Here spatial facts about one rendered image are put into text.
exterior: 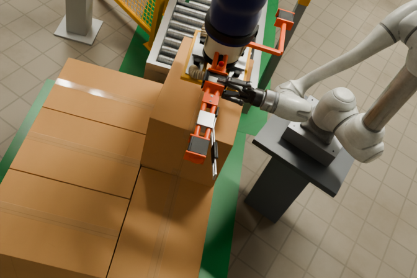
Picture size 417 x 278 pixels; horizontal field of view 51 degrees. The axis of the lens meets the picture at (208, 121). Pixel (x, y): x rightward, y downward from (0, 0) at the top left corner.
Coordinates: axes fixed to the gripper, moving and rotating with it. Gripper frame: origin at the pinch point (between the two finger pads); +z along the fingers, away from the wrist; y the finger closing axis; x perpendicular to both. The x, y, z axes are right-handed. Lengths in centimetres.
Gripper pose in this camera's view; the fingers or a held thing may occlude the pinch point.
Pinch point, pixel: (215, 84)
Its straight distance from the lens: 181.0
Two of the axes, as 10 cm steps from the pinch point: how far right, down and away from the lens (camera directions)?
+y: -2.3, 6.0, 7.7
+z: -9.6, -2.9, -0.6
